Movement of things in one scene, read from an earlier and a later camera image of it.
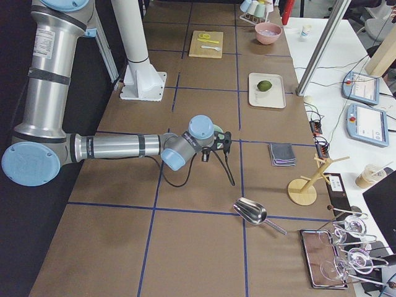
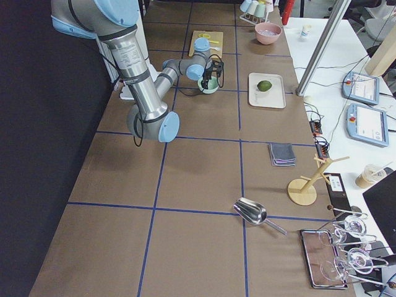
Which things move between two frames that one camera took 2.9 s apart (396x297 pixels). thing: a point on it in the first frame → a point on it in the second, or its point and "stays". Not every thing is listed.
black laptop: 382,199 stays
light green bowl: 217,129 → 213,85
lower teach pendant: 367,124 stays
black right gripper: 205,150 → 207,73
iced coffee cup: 370,174 stays
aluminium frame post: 335,18 stays
